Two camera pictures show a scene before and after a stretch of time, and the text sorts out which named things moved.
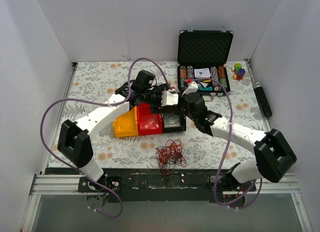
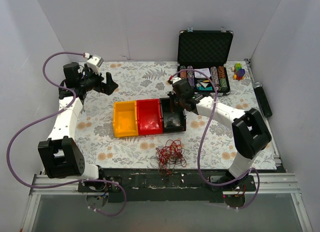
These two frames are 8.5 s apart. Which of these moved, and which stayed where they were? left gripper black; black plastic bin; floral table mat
Moved: left gripper black
Stayed: floral table mat; black plastic bin
